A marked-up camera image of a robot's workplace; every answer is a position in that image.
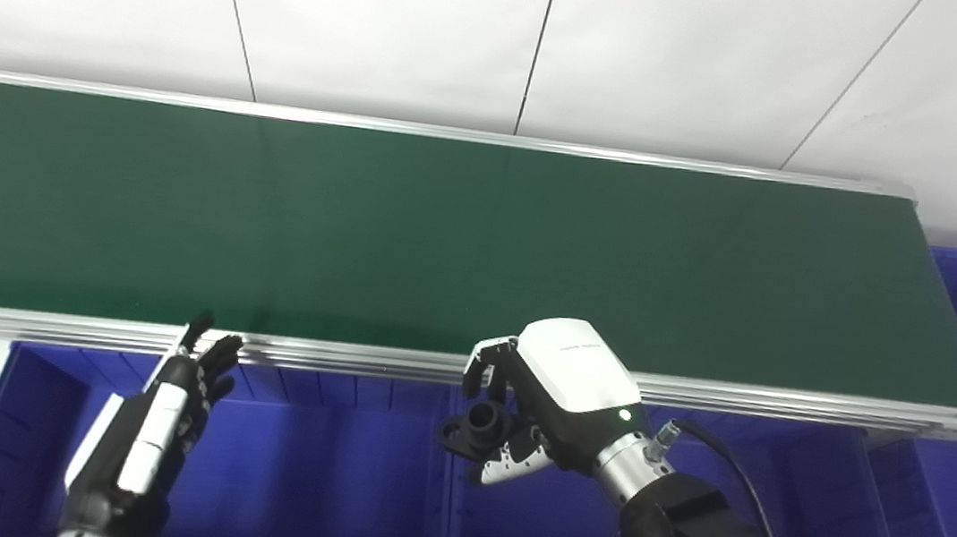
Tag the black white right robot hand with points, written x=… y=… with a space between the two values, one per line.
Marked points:
x=574 y=378

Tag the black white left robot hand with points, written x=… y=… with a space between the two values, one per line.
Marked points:
x=144 y=438

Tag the black flange part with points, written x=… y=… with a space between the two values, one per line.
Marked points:
x=478 y=426

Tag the green conveyor belt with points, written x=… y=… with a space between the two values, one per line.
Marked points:
x=787 y=403
x=445 y=247

